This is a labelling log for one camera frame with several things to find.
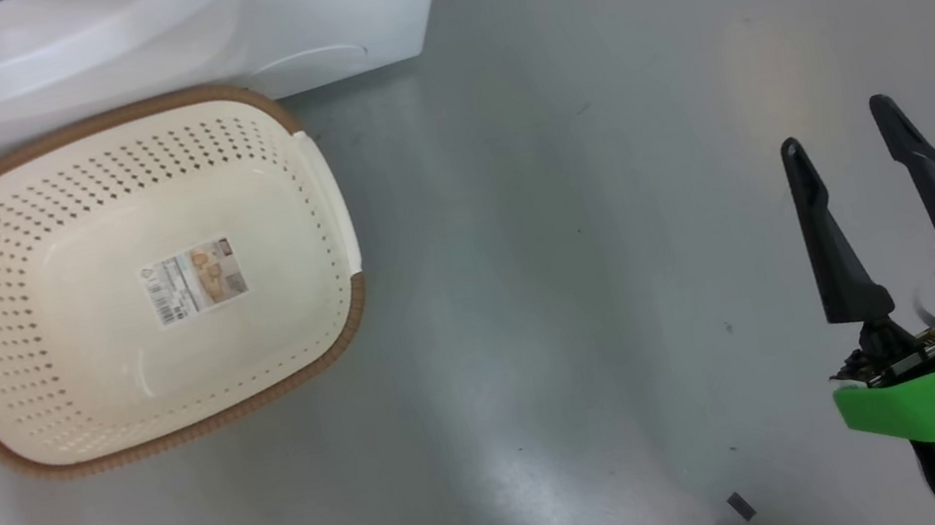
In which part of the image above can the product label sticker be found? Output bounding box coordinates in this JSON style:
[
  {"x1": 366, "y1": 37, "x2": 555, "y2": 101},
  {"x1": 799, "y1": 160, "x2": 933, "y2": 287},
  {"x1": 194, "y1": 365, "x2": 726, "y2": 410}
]
[{"x1": 134, "y1": 234, "x2": 255, "y2": 332}]

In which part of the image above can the cream basket with brown rim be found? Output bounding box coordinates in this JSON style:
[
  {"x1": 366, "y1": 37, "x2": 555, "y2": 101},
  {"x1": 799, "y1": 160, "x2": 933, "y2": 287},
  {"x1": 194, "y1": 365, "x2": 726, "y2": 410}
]
[{"x1": 0, "y1": 63, "x2": 392, "y2": 493}]

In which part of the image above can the small dark floor scrap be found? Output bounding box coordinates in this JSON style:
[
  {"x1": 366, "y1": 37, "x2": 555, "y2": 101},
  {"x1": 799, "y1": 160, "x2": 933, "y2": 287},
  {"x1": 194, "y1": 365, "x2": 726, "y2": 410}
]
[{"x1": 725, "y1": 489, "x2": 758, "y2": 525}]

